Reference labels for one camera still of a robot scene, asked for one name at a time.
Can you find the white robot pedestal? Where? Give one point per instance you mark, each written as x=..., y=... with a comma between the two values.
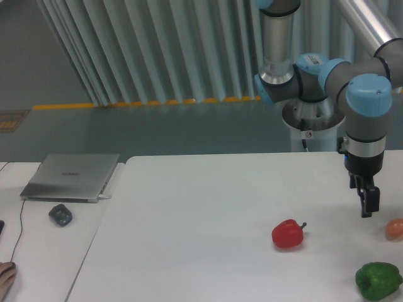
x=313, y=132

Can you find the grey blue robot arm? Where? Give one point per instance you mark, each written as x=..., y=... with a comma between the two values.
x=321, y=93

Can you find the person's hand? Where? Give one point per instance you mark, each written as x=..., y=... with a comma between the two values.
x=7, y=278

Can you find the silver closed laptop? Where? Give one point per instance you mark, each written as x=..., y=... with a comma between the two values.
x=71, y=177

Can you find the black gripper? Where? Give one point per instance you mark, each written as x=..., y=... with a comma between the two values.
x=364, y=159

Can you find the green bell pepper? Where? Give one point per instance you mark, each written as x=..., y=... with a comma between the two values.
x=377, y=280

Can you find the white laptop plug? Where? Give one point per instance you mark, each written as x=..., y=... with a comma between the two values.
x=104, y=197

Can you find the black computer mouse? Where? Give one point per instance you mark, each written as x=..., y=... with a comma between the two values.
x=13, y=266

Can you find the orange round fruit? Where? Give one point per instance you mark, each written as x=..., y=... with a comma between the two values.
x=393, y=230

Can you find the red bell pepper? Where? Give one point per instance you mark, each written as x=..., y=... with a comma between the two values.
x=288, y=234

